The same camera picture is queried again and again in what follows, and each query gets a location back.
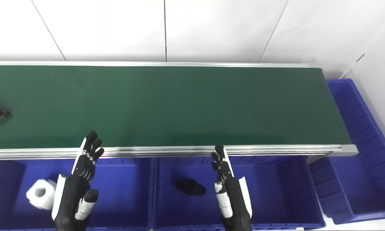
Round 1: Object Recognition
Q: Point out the blue bin holding black part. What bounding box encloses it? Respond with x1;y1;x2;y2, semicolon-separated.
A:
152;155;326;231

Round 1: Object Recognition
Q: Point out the empty blue plastic bin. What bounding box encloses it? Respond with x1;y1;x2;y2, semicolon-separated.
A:
308;78;385;225

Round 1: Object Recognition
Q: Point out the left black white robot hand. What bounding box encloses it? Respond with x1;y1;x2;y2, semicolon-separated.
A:
52;130;105;231

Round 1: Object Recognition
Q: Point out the white hexagonal plastic part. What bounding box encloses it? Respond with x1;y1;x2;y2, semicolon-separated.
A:
26;179;57;210

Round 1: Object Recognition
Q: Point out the blue bin holding white part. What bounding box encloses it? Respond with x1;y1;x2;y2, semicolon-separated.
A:
0;157;155;231

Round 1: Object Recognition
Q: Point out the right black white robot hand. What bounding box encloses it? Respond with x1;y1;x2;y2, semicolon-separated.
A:
211;144;253;231

